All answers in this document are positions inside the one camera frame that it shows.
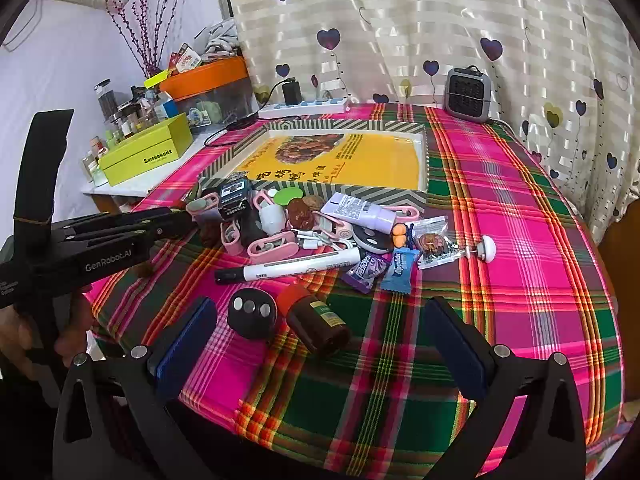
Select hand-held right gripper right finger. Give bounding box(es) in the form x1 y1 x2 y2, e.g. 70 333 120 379
425 296 587 480

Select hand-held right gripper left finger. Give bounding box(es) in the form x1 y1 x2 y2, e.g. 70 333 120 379
52 296 219 480

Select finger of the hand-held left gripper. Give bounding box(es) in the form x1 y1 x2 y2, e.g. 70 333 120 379
64 207 194 239
67 229 162 262

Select black disc with silver dots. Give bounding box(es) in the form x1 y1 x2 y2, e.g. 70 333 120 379
226 287 278 341

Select blue candy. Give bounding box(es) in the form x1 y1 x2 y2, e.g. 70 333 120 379
381 247 418 295

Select small black box blue label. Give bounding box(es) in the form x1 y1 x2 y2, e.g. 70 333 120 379
217 179 252 218

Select purple candy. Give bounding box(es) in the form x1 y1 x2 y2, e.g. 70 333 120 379
342 251 388 293

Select brown bottle with green label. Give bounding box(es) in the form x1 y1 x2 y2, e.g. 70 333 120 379
277 284 352 357

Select pile of pink clips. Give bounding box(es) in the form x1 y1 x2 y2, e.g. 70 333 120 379
185 187 421 256

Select white marker pen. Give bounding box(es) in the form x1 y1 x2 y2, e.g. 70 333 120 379
215 247 362 285

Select glossy red date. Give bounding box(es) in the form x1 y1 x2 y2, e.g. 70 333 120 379
286 199 315 228

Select striped cardboard tray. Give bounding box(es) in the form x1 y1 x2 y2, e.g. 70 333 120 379
196 116 430 213

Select person's left hand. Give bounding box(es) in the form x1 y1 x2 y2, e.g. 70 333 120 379
52 287 96 358

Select white side table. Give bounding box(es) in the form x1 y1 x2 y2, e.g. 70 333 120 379
82 125 231 211

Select lime green box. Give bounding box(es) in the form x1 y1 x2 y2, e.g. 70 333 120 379
97 112 195 187

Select white mushroom-shaped knob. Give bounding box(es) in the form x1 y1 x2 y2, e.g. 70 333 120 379
460 236 498 265

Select cluster of small bottles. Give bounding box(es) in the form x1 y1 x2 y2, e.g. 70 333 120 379
80 78 176 186

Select clear packet with brown sweet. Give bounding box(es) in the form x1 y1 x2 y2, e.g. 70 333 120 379
412 216 466 271

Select pink green plaid tablecloth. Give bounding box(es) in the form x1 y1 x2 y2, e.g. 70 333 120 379
82 102 626 480

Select black rectangular case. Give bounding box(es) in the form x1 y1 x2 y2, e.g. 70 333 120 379
240 210 266 248

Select small white jar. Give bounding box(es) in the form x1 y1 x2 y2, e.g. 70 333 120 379
259 202 287 235

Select black disc with white spots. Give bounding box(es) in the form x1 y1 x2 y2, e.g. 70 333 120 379
352 225 396 253

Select purple flower branches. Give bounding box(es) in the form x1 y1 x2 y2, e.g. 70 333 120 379
100 0 191 78

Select green round lid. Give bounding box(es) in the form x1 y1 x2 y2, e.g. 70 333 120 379
272 186 305 207

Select clear container with orange lid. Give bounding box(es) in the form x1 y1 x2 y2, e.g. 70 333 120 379
159 55 251 126

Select colourful card packets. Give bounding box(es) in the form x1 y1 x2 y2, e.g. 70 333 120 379
167 42 203 73

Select lavender cream tube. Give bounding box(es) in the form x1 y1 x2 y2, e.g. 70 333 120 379
320 192 398 235

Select brown wooden wardrobe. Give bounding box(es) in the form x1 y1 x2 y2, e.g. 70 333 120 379
597 200 640 321

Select white cloth bundle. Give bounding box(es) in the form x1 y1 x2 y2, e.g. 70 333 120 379
192 17 243 61

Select yellow printed food flyer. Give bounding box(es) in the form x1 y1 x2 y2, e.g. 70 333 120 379
235 130 423 191

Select white blue power strip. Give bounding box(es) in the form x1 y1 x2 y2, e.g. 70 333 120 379
257 97 351 120

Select small grey fan heater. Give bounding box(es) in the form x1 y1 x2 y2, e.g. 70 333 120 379
444 66 495 125

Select striped heart print curtain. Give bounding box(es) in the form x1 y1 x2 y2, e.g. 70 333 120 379
222 0 640 231

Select black power cable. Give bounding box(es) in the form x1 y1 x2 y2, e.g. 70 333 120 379
204 79 291 148

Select orange ball keychain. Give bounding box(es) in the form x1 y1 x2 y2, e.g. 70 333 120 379
390 222 418 252

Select white charging cable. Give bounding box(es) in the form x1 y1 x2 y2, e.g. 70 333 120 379
292 227 358 252

